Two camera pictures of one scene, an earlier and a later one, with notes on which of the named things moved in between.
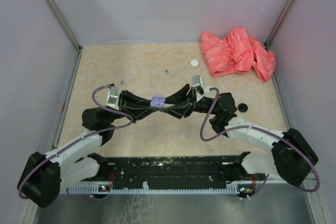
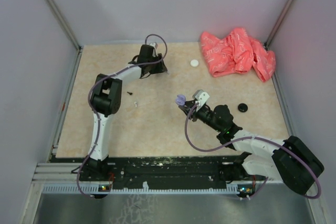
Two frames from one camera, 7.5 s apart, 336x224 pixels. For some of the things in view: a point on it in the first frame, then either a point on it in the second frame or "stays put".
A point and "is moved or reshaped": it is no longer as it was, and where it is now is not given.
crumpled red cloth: x=237 y=53 stays put
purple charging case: x=158 y=101 is moved or reshaped
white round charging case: x=194 y=63 stays put
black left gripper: x=137 y=107 to x=160 y=68
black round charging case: x=242 y=107 stays put
